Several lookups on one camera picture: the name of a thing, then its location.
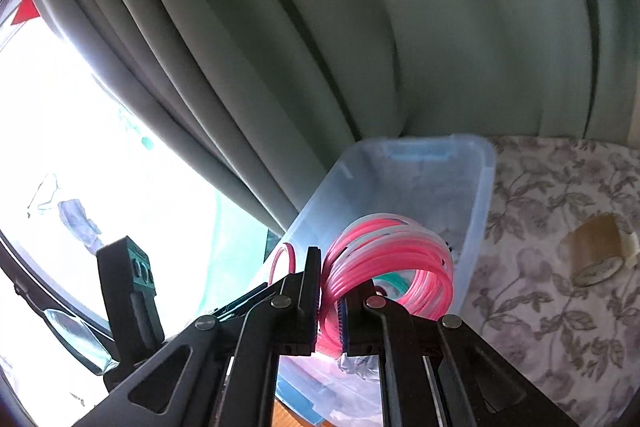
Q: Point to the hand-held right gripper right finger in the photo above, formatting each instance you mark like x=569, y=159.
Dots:
x=342, y=317

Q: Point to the silver wrapper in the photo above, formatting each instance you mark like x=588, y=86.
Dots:
x=357, y=363

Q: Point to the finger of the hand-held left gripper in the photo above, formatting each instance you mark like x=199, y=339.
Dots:
x=245, y=297

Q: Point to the grey hanging garment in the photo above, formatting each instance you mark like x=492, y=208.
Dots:
x=80, y=222

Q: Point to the clear plastic storage box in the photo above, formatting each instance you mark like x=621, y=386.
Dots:
x=425, y=187

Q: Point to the grey-green curtain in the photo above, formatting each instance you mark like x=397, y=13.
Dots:
x=300, y=32

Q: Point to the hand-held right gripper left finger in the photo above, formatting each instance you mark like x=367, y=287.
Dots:
x=316, y=307

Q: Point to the brown tape roll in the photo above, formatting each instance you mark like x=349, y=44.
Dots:
x=587, y=237

